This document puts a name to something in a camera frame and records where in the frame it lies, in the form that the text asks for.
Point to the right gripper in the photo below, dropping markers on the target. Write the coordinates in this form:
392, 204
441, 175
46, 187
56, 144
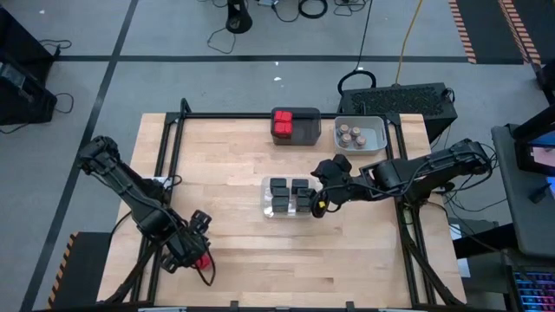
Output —
338, 186

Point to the black perforated computer tower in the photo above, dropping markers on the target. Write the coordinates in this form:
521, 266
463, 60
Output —
399, 102

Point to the white plastic bin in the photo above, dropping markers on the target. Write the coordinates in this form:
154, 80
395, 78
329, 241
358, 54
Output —
375, 130

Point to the black hazard-striped floor mat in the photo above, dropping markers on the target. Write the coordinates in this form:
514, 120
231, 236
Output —
539, 21
490, 30
86, 273

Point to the grey desk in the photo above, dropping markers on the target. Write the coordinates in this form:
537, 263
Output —
533, 225

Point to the dark grey plastic bin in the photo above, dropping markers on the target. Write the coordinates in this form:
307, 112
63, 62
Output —
308, 130

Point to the black equipment case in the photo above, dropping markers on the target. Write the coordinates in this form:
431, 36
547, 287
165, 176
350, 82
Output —
21, 39
26, 99

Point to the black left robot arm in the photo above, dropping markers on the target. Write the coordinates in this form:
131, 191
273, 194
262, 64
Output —
130, 190

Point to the grey metal base plate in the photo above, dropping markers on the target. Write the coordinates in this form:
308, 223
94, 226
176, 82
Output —
158, 179

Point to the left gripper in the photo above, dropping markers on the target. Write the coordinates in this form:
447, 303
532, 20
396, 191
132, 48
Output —
186, 249

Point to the black stand base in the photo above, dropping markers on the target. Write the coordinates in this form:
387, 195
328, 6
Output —
238, 19

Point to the small black desk device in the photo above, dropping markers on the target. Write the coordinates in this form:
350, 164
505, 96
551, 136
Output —
539, 193

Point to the clear plastic bin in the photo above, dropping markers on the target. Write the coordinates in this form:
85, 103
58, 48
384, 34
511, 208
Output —
292, 214

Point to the backlit keyboard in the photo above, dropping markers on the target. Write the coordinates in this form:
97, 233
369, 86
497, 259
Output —
535, 290

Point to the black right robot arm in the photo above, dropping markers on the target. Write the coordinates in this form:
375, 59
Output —
433, 171

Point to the black computer monitor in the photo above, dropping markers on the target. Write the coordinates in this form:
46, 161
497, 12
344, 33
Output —
522, 147

